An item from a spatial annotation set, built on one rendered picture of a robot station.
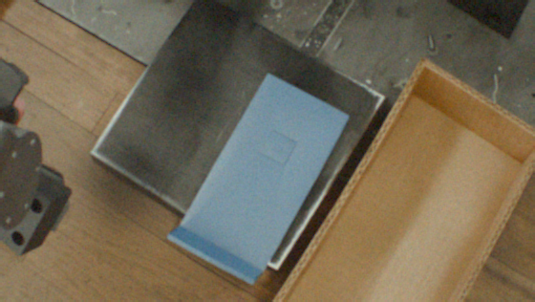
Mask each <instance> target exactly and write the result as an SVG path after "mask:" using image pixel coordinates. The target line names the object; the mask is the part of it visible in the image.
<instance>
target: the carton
mask: <svg viewBox="0 0 535 302"><path fill-rule="evenodd" d="M534 167H535V129H534V128H533V127H530V126H529V125H527V124H525V123H524V122H523V121H521V120H520V119H518V118H517V117H515V116H513V115H511V114H509V113H508V112H507V111H505V110H504V109H503V108H502V107H500V106H499V105H497V104H496V103H495V102H493V101H491V100H489V99H487V98H485V97H484V96H482V95H481V94H479V93H478V92H476V91H475V90H473V89H472V88H470V87H469V86H467V85H466V84H464V83H463V82H461V81H460V80H458V79H457V78H455V77H453V76H451V75H449V74H447V73H445V72H444V71H443V70H442V69H440V68H438V67H437V66H436V65H434V64H432V63H430V62H429V61H428V60H426V59H424V58H423V57H422V58H421V60H420V62H419V63H418V65H417V66H416V69H415V70H414V72H413V73H412V75H411V78H410V80H409V81H408V82H407V84H406V85H405V89H404V90H403V92H402V93H401V95H400V96H399V97H398V101H397V102H396V104H395V106H394V108H393V109H392V111H391V113H390V115H389V116H388V117H387V119H386V120H385V122H384V124H383V125H382V127H381V130H380V132H379V133H378V135H377V136H376V137H375V139H374V141H373V143H372V144H371V146H370V148H369V151H368V152H367V154H366V156H365V157H364V159H363V161H362V162H361V164H360V165H359V166H358V168H357V169H356V171H355V172H354V173H353V175H352V177H351V179H350V180H349V182H348V184H347V185H346V188H345V190H344V192H343V193H342V195H341V196H340V198H339V200H338V201H337V203H336V205H335V206H334V208H333V209H332V212H331V213H330V214H329V216H328V217H327V219H326V220H325V222H324V224H323V225H322V226H321V228H320V229H319V231H318V232H317V234H316V236H315V237H314V239H313V240H312V241H311V243H310V245H309V247H308V248H307V250H306V252H305V253H304V255H303V256H302V257H301V259H300V260H299V262H298V264H297V265H296V267H295V268H294V270H293V271H292V272H291V274H290V276H289V279H288V281H287V282H286V283H285V285H284V287H283V288H282V289H281V290H280V291H279V293H278V294H277V296H276V298H275V299H274V300H273V301H272V302H462V301H463V299H464V297H465V296H466V294H467V292H468V290H469V289H470V287H471V286H472V284H473V282H474V280H475V279H476V278H477V276H478V274H479V271H480V270H481V268H482V265H483V264H484V262H485V260H486V259H487V257H488V254H489V252H490V250H491V249H492V248H493V247H494V245H495V243H496V240H497V239H498V237H499V235H500V234H501V232H502V230H503V227H504V225H505V223H506V221H507V220H508V219H509V215H510V213H511V212H512V210H513V209H514V207H515V204H516V203H517V201H518V199H519V198H520V195H521V193H522V191H523V189H524V186H525V184H526V182H527V181H528V180H529V176H530V175H531V173H532V171H533V169H534Z"/></svg>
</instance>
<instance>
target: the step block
mask: <svg viewBox="0 0 535 302"><path fill-rule="evenodd" d="M529 1H530V0H446V2H448V3H450V4H452V5H453V6H454V7H456V8H458V9H459V10H461V11H463V12H465V13H466V14H468V15H471V16H472V17H474V18H475V19H477V20H478V21H480V22H482V23H483V24H484V25H485V26H487V27H489V29H491V30H493V31H495V32H496V33H498V34H499V35H501V36H502V37H505V38H507V39H509V38H510V36H511V34H512V33H513V32H514V30H515V28H516V26H517V24H518V22H519V21H520V19H521V17H522V15H523V13H524V11H525V9H526V7H527V5H528V3H529Z"/></svg>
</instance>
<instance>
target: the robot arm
mask: <svg viewBox="0 0 535 302"><path fill-rule="evenodd" d="M29 81H30V80H29V76H28V75H27V74H26V72H23V71H22V69H20V68H19V67H18V66H16V65H15V64H14V63H13V62H7V61H6V60H4V58H3V57H0V240H1V241H3V242H4V243H5V244H6V245H7V246H8V247H9V248H10V249H11V250H12V251H14V252H15V253H16V254H18V255H19V256H21V255H24V254H26V253H27V252H29V251H33V250H35V249H36V248H38V247H42V245H43V243H44V242H45V241H46V238H47V236H48V235H49V233H50V231H52V232H56V230H57V228H58V226H59V225H60V222H61V221H62V220H63V218H64V215H65V214H66V213H67V212H68V209H69V207H70V205H71V204H70V197H71V194H72V193H73V191H72V189H71V188H70V187H69V186H66V185H65V183H64V176H63V174H62V173H61V172H59V171H57V170H55V169H53V168H52V167H50V166H48V165H45V164H44V163H42V161H43V149H42V143H41V140H40V137H39V135H38V134H36V133H35V132H33V131H31V130H28V129H25V128H23V127H20V126H18V124H19V123H20V120H21V119H22V117H23V116H24V113H25V111H24V110H25V106H26V103H25V101H24V100H23V99H22V98H20V97H19V94H20V92H21V91H22V89H23V87H24V86H26V85H29Z"/></svg>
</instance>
